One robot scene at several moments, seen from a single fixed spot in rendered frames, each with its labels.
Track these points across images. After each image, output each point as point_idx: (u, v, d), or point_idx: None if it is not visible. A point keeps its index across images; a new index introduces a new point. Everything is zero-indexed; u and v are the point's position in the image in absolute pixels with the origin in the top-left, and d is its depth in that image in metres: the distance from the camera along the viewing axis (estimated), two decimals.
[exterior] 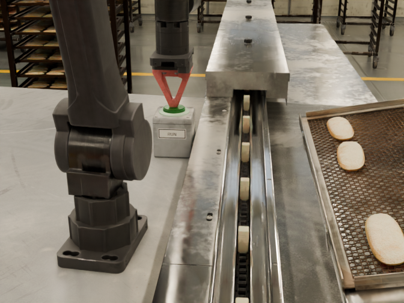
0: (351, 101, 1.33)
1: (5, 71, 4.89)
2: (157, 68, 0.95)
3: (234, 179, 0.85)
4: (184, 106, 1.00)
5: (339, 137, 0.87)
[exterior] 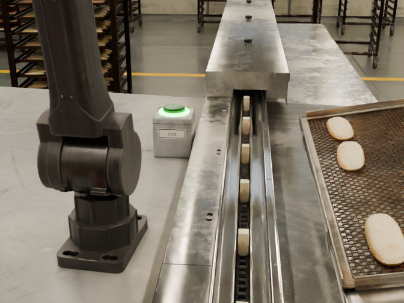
0: (351, 101, 1.33)
1: (5, 71, 4.89)
2: None
3: (234, 179, 0.85)
4: (184, 106, 1.00)
5: (339, 137, 0.87)
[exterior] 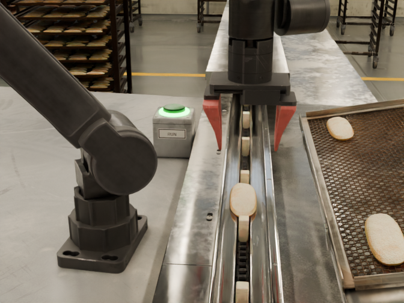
0: (351, 101, 1.33)
1: None
2: (205, 89, 0.76)
3: (234, 179, 0.85)
4: (184, 106, 1.00)
5: (339, 137, 0.87)
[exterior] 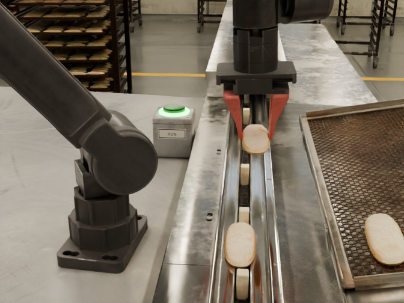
0: (351, 101, 1.33)
1: None
2: None
3: (234, 179, 0.85)
4: (184, 106, 1.00)
5: (232, 262, 0.63)
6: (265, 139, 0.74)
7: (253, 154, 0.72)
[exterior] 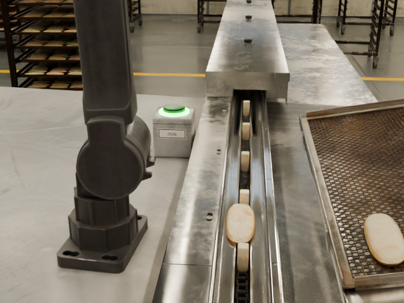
0: (351, 101, 1.33)
1: (5, 71, 4.89)
2: None
3: (234, 179, 0.85)
4: (184, 106, 1.00)
5: None
6: (249, 226, 0.70)
7: (235, 243, 0.68)
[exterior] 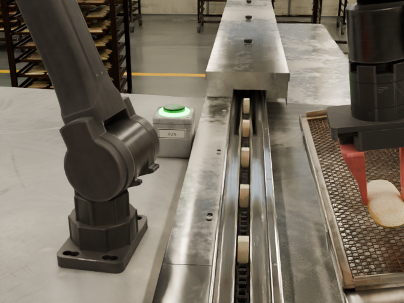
0: None
1: (5, 71, 4.89)
2: None
3: (234, 179, 0.85)
4: (184, 106, 1.00)
5: None
6: None
7: None
